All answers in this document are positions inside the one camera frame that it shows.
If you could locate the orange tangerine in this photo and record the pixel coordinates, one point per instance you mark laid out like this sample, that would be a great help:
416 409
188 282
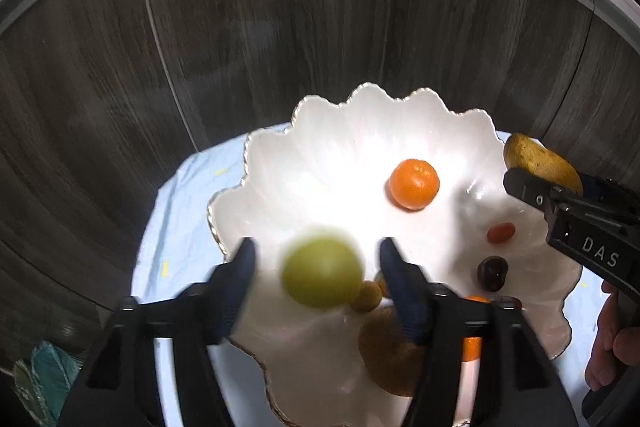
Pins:
470 349
414 184

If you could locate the red cherry tomato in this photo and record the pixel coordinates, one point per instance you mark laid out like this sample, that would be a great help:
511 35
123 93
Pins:
501 233

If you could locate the light blue patterned tablecloth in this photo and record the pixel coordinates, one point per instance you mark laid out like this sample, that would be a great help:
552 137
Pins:
170 232

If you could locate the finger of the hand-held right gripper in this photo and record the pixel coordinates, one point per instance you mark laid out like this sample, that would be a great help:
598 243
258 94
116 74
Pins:
530 189
607 184

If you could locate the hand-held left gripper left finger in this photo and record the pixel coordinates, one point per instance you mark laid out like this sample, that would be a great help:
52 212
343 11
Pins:
235 287

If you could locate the yellow mango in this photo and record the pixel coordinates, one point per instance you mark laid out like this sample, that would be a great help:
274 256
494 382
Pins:
540 159

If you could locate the teal patterned cloth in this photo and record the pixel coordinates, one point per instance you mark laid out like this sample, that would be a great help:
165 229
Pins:
47 382

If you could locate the green apple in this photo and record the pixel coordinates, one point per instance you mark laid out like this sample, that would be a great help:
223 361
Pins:
322 267

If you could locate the small brown longan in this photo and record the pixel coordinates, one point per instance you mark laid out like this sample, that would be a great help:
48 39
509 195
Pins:
366 298
381 283

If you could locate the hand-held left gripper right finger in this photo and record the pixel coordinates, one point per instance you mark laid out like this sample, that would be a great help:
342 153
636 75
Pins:
400 287

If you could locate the brown kiwi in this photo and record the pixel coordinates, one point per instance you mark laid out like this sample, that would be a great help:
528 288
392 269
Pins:
385 357

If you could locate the dark purple plum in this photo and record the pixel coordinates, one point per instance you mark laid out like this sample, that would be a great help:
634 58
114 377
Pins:
493 274

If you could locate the person's right hand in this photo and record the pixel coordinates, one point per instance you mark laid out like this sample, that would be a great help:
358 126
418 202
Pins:
602 347

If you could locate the white shell-shaped bowl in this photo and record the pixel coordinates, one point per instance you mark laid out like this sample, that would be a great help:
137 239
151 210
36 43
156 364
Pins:
325 157

